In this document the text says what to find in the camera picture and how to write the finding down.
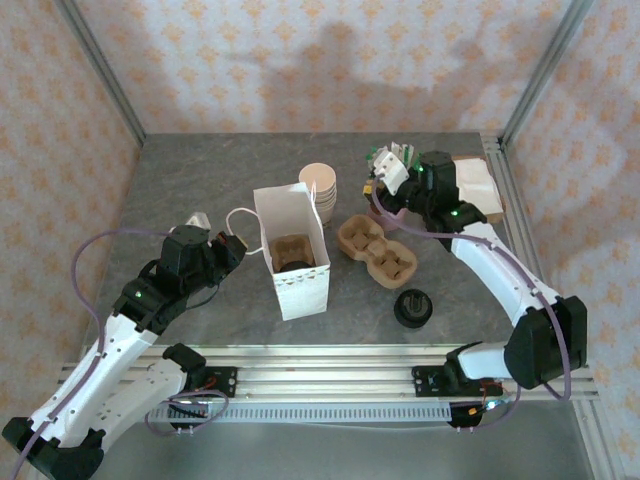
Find aluminium frame post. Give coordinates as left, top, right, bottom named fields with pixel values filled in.
left=54, top=0, right=149, bottom=146
left=499, top=0, right=596, bottom=149

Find stack of pulp cup carriers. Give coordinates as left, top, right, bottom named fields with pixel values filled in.
left=336, top=214, right=419, bottom=290

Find stack of paper cups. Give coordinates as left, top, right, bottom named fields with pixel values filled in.
left=298, top=162, right=337, bottom=226

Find single pulp cup carrier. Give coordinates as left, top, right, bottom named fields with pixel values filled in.
left=269, top=237, right=316, bottom=274

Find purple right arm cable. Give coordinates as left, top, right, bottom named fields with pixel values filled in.
left=374, top=172, right=574, bottom=432

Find slotted grey cable duct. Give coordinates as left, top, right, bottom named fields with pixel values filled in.
left=144, top=403, right=451, bottom=424

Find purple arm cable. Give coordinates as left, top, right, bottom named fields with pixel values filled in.
left=7, top=227, right=230, bottom=480
left=374, top=172, right=574, bottom=432

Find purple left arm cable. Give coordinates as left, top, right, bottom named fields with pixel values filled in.
left=7, top=227, right=230, bottom=480

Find paper bag with rope handles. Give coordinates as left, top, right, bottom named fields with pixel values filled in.
left=224, top=182, right=332, bottom=322

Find stack of black cup lids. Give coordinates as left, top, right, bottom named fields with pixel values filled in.
left=393, top=288, right=434, bottom=330

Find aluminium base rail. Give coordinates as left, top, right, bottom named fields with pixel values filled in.
left=54, top=344, right=601, bottom=401

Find aluminium side rail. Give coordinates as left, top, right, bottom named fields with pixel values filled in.
left=482, top=132, right=589, bottom=361

